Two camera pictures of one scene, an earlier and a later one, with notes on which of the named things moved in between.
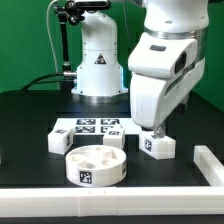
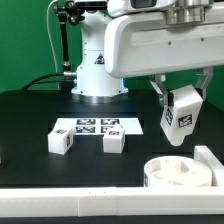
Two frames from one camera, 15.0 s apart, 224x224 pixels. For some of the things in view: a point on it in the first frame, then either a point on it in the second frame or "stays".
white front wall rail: x=111 y=201 stays
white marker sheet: x=95 y=126 stays
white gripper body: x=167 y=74 to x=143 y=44
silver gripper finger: x=159 y=132 to x=162 y=87
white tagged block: x=159 y=148 to x=178 y=120
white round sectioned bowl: x=96 y=165 to x=176 y=171
